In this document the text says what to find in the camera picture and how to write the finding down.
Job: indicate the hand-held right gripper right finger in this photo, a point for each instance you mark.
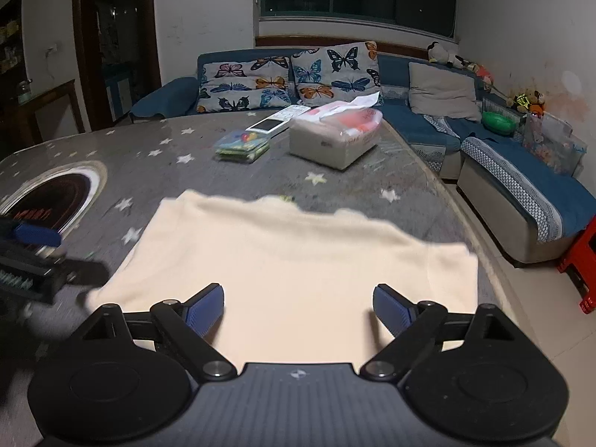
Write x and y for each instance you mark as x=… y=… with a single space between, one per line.
x=393 y=310

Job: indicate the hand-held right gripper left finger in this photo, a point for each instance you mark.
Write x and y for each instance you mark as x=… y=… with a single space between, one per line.
x=205 y=310

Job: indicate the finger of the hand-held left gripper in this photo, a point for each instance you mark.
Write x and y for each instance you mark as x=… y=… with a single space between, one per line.
x=37 y=234

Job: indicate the cream sweater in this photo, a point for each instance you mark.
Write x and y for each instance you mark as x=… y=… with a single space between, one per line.
x=288 y=260

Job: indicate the round black induction cooktop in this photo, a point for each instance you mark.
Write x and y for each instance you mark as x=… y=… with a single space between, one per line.
x=51 y=195

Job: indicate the grey star print tablecloth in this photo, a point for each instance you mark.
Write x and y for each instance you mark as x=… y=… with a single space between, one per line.
x=139 y=172

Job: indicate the dark wooden side table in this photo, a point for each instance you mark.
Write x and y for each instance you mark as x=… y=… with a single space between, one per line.
x=51 y=98

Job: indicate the clear box of colourful pieces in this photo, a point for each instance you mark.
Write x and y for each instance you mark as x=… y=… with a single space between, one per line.
x=242 y=146

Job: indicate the beige tissue box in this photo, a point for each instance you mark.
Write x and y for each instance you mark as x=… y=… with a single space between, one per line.
x=326 y=146

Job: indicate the blue corner sofa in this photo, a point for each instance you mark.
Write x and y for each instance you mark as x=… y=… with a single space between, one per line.
x=512 y=167

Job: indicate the red plastic stool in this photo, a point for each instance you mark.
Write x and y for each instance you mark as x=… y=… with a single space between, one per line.
x=584 y=260

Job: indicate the white remote control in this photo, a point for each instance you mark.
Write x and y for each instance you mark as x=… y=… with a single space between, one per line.
x=274 y=123

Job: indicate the wooden shelf with small goods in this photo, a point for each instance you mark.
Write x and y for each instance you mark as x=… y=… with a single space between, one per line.
x=9 y=32

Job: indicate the green bowl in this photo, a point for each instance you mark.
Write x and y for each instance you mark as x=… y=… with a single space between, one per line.
x=498 y=122

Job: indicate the plain grey pillow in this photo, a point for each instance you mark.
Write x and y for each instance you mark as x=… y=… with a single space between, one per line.
x=442 y=91

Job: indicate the butterfly print pillow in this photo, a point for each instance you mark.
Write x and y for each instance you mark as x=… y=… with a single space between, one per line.
x=242 y=84
x=335 y=74

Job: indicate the clear plastic storage box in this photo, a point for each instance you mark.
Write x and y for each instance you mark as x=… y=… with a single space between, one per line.
x=554 y=144

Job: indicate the pink and orange plush toys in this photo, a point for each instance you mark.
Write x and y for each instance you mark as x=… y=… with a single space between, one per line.
x=484 y=76

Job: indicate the black and white plush toy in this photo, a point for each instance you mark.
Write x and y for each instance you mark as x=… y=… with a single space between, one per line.
x=440 y=53

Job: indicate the white wall socket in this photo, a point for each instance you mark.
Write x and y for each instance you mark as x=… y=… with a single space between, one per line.
x=52 y=49

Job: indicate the dark wooden door frame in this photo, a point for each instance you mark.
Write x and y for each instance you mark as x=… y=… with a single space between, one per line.
x=81 y=32

